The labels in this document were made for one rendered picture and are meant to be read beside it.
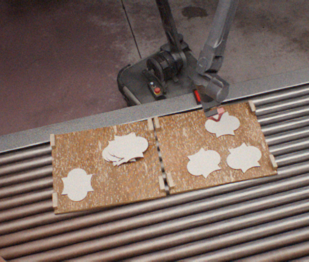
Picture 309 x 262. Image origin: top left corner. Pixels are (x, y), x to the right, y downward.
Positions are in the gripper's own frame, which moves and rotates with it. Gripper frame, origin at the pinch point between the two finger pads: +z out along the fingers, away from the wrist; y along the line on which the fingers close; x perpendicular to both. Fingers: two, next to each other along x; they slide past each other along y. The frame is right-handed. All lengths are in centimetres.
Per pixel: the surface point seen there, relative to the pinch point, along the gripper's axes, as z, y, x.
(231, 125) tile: 12.9, -0.1, -4.0
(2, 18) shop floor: 64, 208, 135
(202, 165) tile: 9.0, -15.6, 11.3
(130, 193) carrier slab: 2.0, -21.0, 38.7
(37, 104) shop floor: 73, 114, 113
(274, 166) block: 14.7, -22.9, -13.6
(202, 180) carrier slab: 9.6, -21.1, 12.9
